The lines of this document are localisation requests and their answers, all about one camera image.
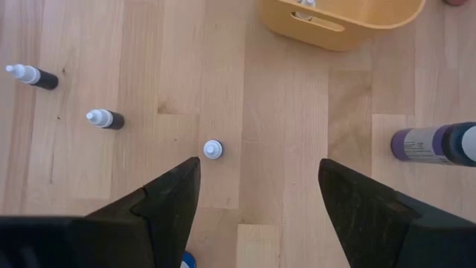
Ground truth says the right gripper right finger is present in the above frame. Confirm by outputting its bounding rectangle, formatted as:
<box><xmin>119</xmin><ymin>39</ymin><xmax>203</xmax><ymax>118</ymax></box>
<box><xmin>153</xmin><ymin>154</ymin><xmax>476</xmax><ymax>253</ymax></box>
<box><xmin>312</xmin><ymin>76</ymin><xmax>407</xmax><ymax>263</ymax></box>
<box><xmin>318</xmin><ymin>158</ymin><xmax>476</xmax><ymax>268</ymax></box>

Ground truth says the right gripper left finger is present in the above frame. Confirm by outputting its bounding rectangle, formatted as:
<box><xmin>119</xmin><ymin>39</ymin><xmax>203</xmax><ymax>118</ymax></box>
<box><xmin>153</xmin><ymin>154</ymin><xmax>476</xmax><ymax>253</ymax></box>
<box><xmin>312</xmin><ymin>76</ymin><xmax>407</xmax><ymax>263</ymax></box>
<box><xmin>0</xmin><ymin>156</ymin><xmax>202</xmax><ymax>268</ymax></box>

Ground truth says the blue food coloring bottle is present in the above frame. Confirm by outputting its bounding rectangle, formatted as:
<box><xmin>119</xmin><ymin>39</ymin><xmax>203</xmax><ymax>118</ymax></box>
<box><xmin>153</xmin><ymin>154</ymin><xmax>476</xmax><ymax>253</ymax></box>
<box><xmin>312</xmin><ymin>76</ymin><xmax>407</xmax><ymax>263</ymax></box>
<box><xmin>180</xmin><ymin>251</ymin><xmax>197</xmax><ymax>268</ymax></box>

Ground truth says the small white-capped dropper bottle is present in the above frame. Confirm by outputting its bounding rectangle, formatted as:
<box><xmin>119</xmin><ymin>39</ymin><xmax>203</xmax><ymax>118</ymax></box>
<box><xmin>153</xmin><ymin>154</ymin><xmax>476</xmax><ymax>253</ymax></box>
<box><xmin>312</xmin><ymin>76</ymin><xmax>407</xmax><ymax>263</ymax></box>
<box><xmin>202</xmin><ymin>139</ymin><xmax>225</xmax><ymax>161</ymax></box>
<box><xmin>293</xmin><ymin>0</ymin><xmax>318</xmax><ymax>22</ymax></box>
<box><xmin>86</xmin><ymin>108</ymin><xmax>126</xmax><ymax>131</ymax></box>

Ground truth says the purple food coloring bottle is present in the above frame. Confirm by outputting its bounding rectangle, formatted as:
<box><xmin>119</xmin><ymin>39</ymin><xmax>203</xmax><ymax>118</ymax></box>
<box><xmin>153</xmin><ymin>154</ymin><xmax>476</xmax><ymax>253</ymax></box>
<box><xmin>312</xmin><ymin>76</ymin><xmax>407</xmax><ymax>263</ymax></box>
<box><xmin>390</xmin><ymin>121</ymin><xmax>476</xmax><ymax>168</ymax></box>

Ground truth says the small pink-label dropper bottle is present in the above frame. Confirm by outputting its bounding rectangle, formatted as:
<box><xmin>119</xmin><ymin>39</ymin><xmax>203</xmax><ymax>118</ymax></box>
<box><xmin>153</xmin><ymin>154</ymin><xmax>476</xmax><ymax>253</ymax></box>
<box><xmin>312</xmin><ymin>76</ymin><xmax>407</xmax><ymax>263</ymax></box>
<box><xmin>5</xmin><ymin>63</ymin><xmax>60</xmax><ymax>91</ymax></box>

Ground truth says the yellow plastic basket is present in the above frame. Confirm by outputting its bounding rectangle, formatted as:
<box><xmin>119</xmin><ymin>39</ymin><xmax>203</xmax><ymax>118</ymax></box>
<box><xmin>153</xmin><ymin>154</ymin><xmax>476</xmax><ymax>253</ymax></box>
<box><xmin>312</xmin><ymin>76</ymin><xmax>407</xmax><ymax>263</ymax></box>
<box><xmin>259</xmin><ymin>0</ymin><xmax>427</xmax><ymax>52</ymax></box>

